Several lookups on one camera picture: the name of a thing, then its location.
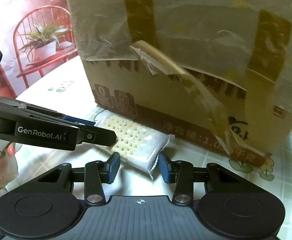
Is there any red printed backdrop cloth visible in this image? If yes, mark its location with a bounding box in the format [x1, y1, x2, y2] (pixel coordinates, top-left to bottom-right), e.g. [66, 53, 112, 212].
[0, 0, 78, 98]

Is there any clear cracker packet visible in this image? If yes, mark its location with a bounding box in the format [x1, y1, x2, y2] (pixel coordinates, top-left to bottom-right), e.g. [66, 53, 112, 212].
[96, 111, 175, 178]

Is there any taped brown cardboard box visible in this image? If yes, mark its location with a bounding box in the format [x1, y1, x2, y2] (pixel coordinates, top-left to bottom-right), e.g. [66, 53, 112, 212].
[67, 0, 292, 167]

